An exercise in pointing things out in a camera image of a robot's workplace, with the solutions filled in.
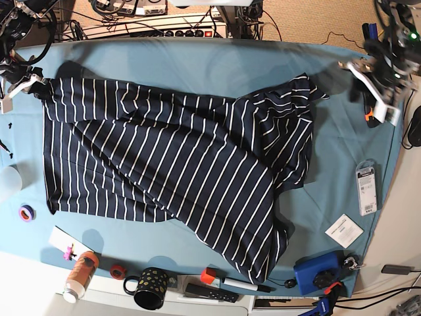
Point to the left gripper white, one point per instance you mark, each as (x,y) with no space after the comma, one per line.
(370,75)

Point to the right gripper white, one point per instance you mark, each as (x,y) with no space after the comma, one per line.
(33,82)

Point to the navy white striped t-shirt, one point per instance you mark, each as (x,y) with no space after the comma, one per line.
(217,164)

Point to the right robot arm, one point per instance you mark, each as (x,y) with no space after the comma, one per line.
(17,19)

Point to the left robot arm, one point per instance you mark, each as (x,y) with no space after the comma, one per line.
(391,61)

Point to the orange black utility knife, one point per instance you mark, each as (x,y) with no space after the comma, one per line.
(369,105)

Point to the teal table cloth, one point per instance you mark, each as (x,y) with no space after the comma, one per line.
(206,66)

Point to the black computer mouse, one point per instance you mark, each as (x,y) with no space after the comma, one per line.
(414,133)

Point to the clear plastic blister pack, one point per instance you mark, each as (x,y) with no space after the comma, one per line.
(366,187)

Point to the translucent white cup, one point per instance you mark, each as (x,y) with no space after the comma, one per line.
(10,182)

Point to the purple tape roll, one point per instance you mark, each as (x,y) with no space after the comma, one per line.
(26,213)

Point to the white square paper packet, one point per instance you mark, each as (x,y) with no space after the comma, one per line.
(344,231)

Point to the white paper sheet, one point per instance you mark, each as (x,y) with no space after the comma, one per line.
(61,240)

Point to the black power strip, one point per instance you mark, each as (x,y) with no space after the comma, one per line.
(198,33)

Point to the silver carabiner keyring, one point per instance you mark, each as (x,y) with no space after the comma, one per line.
(351,263)

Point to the orange bottle white cap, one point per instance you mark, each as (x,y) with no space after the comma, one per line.
(80,277)

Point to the black power adapter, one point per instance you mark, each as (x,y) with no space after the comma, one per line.
(396,269)

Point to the blue plastic box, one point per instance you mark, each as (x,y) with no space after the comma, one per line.
(306,271)

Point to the black knob on box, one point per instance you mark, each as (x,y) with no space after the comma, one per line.
(324,279)

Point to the red tape roll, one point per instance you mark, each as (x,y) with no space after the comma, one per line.
(118,272)

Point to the blue orange clamp bottom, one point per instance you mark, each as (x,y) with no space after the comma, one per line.
(325,305)

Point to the white black marker pen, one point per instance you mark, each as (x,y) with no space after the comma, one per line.
(246,286)

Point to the black mug gold pattern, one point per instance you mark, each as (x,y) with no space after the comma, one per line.
(151,288)

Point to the orange red cube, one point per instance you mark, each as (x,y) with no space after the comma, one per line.
(208,275)

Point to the black remote control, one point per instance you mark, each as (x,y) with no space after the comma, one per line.
(212,293)

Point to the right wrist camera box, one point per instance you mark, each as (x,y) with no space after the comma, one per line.
(6,105)

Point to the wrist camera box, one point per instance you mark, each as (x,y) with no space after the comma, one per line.
(386,113)
(6,105)

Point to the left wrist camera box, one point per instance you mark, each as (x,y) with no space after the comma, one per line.
(386,113)

